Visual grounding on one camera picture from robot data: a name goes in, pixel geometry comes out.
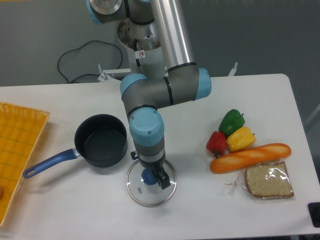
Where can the yellow plastic basket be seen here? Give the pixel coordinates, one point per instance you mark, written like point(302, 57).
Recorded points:
point(20, 129)

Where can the bagged bread slice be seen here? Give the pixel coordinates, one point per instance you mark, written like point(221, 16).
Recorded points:
point(263, 181)

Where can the dark saucepan blue handle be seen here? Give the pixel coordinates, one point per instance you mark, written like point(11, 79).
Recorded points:
point(100, 139)

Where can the green bell pepper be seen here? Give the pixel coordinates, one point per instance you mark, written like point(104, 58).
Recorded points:
point(232, 121)

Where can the red bell pepper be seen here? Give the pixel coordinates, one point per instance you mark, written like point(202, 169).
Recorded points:
point(217, 144)

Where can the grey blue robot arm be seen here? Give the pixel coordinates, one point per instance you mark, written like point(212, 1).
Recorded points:
point(142, 97)

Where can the orange baguette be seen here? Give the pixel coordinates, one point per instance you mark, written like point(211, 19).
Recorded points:
point(241, 159)

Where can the glass lid blue knob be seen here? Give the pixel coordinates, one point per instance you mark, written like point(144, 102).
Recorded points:
point(144, 189)

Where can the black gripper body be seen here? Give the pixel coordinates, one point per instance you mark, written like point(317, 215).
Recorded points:
point(156, 166)

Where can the black device at table edge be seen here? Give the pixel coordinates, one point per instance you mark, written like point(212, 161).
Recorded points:
point(314, 212)

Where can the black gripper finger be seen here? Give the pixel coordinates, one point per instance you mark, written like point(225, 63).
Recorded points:
point(162, 178)

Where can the yellow bell pepper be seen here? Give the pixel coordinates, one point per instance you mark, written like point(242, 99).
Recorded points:
point(240, 139)

